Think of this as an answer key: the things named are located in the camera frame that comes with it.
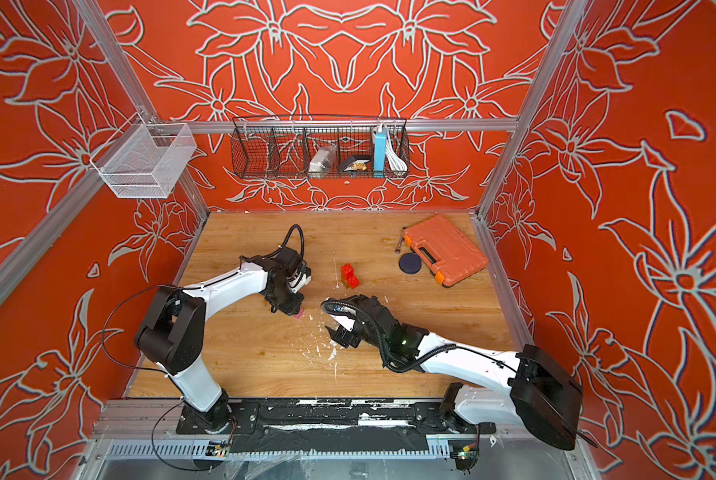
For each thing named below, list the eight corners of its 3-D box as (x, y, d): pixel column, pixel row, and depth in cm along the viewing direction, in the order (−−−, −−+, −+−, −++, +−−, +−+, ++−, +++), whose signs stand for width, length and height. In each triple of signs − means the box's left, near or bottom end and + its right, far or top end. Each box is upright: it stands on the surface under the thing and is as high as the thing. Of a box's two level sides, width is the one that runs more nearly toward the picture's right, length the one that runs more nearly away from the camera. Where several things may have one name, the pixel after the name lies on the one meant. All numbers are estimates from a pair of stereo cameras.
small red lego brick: (350, 293, 98) (349, 279, 91) (341, 280, 101) (340, 266, 94) (358, 288, 99) (358, 274, 92) (349, 276, 102) (349, 262, 95)
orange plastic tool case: (445, 290, 98) (448, 282, 94) (401, 239, 112) (403, 230, 108) (486, 267, 104) (491, 259, 100) (439, 222, 118) (442, 213, 114)
